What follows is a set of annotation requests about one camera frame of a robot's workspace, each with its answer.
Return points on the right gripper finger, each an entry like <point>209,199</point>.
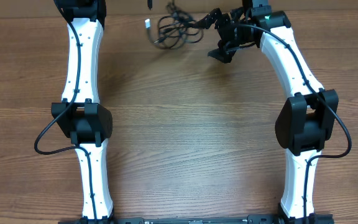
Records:
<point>208,20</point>
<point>224,56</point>

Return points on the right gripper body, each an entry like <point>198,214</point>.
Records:
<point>234,36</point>

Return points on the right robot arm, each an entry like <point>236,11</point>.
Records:
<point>307,118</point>

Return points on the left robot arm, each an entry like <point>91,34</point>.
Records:
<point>79,114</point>

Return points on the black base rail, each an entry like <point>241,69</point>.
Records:
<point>250,219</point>

